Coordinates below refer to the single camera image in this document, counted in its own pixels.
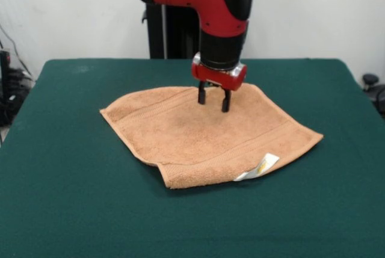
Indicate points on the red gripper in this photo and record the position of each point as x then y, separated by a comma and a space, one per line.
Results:
216, 77

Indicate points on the dark green table cloth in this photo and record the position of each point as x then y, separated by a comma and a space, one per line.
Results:
90, 210

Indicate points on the orange terry towel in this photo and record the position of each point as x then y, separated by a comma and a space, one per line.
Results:
210, 137

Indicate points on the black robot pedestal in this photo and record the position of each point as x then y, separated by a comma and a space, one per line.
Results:
177, 35

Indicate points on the black equipment stack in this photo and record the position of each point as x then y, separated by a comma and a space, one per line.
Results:
7, 95

